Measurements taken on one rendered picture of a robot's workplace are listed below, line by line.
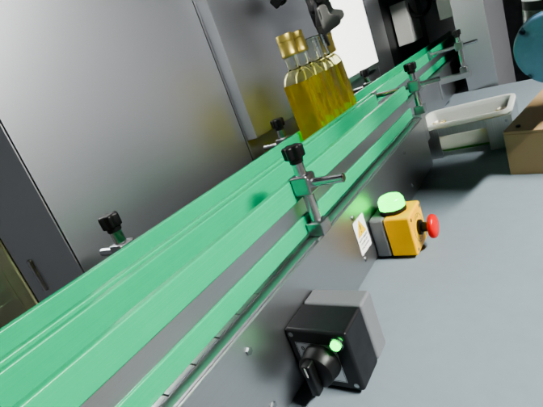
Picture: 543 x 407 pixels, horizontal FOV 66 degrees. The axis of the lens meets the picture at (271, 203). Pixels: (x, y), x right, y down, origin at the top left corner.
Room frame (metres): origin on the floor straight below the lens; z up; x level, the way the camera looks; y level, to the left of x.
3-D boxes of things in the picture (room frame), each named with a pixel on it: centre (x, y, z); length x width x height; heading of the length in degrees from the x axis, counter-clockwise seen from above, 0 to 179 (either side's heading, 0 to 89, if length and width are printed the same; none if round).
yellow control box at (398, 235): (0.65, -0.19, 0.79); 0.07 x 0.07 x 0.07; 51
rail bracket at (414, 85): (1.02, -0.41, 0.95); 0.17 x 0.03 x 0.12; 51
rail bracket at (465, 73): (1.52, -0.81, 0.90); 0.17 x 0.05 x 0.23; 51
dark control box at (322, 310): (0.43, -0.02, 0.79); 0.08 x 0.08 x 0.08; 51
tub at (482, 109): (1.05, -0.56, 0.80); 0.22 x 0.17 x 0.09; 51
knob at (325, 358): (0.38, 0.02, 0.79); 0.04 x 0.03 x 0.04; 51
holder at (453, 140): (1.07, -0.54, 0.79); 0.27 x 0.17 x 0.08; 51
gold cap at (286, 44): (0.89, -0.14, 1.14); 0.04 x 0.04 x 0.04
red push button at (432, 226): (0.62, -0.23, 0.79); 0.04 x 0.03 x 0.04; 141
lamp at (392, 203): (0.65, -0.19, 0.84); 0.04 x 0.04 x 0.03
